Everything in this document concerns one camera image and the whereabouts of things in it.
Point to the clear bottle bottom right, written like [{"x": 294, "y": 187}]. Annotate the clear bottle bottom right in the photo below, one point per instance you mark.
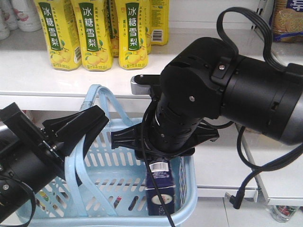
[{"x": 283, "y": 213}]

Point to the dark blue Chocofello cookie box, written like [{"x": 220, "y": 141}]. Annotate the dark blue Chocofello cookie box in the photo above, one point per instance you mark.
[{"x": 162, "y": 173}]

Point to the white supermarket shelf unit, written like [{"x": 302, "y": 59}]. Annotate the white supermarket shelf unit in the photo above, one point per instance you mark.
[{"x": 207, "y": 80}]

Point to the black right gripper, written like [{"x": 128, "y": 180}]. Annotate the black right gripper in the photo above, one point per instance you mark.
[{"x": 164, "y": 132}]

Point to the white drink bottle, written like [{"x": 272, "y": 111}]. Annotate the white drink bottle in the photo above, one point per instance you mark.
[{"x": 27, "y": 16}]

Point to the yellow pear drink bottle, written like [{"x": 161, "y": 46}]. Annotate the yellow pear drink bottle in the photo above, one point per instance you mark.
[
  {"x": 61, "y": 34},
  {"x": 95, "y": 45},
  {"x": 132, "y": 37},
  {"x": 159, "y": 22}
]

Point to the round cracker package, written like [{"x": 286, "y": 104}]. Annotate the round cracker package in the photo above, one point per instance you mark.
[{"x": 287, "y": 21}]

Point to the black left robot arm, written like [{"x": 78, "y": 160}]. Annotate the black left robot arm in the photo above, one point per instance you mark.
[{"x": 36, "y": 156}]

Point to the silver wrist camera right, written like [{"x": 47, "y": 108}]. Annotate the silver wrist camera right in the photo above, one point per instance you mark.
[{"x": 146, "y": 84}]

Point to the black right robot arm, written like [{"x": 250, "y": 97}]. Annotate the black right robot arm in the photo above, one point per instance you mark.
[{"x": 210, "y": 79}]

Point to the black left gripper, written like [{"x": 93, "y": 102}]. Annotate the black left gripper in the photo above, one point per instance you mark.
[{"x": 66, "y": 131}]

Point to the light blue plastic basket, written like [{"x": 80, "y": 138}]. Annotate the light blue plastic basket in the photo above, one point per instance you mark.
[{"x": 108, "y": 187}]

